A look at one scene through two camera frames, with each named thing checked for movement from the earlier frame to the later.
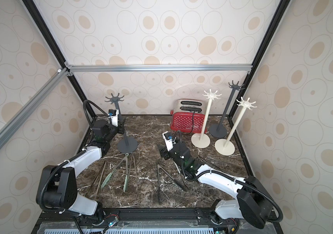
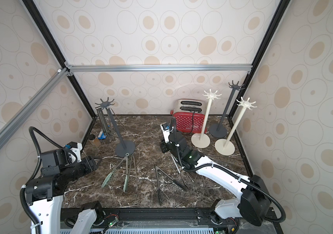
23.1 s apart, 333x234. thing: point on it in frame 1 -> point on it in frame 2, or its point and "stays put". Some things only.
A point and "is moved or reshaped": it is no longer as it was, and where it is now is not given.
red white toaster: x=188 y=115 stays put
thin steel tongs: x=130 y=165 stays put
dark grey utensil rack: x=125 y=146 is moved or reshaped
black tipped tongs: x=177 y=182 stays put
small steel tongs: x=179 y=173 stays put
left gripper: x=120 y=126 -> x=92 y=162
